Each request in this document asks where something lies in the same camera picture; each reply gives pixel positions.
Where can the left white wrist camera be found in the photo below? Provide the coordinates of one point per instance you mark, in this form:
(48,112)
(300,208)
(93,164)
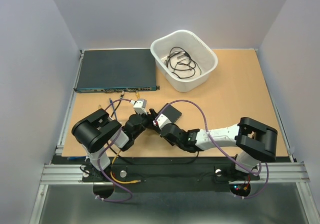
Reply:
(139,106)

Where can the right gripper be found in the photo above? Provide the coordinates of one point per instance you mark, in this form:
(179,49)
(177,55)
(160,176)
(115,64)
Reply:
(171,143)

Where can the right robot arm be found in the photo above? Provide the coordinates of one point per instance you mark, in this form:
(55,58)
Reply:
(256,140)

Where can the aluminium rail frame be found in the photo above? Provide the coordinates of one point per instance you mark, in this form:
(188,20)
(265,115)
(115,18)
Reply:
(238,87)

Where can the white plastic tub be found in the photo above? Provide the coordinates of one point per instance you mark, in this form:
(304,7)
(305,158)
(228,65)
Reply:
(184,59)

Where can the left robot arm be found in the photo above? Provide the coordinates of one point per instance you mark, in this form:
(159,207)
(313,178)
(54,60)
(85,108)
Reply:
(94,131)

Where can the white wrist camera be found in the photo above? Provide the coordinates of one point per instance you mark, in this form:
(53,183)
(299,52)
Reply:
(161,121)
(139,106)

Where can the large teal rack switch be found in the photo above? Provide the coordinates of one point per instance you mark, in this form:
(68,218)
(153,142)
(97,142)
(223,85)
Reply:
(116,70)

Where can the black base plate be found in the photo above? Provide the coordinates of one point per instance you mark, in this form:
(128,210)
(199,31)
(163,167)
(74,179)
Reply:
(178,174)

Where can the small black network switch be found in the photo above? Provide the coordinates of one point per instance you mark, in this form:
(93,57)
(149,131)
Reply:
(172,113)

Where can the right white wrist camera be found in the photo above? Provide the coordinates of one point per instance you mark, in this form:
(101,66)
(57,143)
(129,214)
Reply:
(161,121)

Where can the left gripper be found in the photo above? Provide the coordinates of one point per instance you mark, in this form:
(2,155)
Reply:
(150,118)

